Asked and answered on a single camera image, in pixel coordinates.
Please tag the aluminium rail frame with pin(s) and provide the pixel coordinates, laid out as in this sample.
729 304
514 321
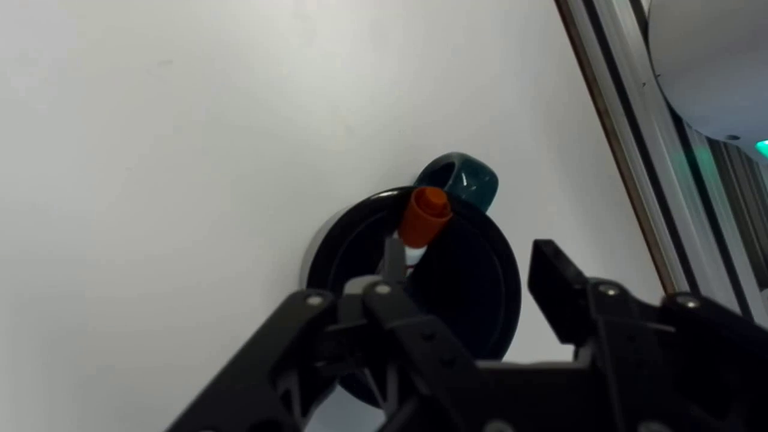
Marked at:
632 136

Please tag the marker with orange cap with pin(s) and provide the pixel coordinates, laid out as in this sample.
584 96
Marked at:
424 216

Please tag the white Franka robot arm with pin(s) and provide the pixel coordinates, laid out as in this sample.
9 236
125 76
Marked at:
712 63

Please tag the dark teal mug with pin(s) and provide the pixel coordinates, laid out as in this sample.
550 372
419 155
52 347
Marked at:
472 290

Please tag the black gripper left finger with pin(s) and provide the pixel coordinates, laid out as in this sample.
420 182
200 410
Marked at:
376 352

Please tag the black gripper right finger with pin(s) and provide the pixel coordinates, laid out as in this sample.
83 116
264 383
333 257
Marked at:
664 360

